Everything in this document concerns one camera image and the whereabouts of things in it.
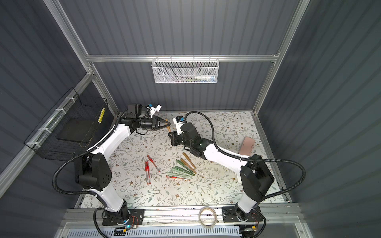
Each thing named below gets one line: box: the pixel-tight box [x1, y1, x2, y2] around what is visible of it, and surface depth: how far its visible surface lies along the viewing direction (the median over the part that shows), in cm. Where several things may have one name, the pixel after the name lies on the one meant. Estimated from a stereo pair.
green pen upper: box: [175, 159, 194, 174], surface depth 93 cm
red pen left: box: [144, 161, 149, 185], surface depth 91 cm
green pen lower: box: [166, 171, 193, 179], surface depth 88 cm
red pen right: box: [147, 161, 152, 185], surface depth 91 cm
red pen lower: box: [165, 175, 191, 182], surface depth 88 cm
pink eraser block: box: [239, 136, 255, 157], surface depth 103 cm
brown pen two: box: [182, 152, 197, 169], surface depth 95 cm
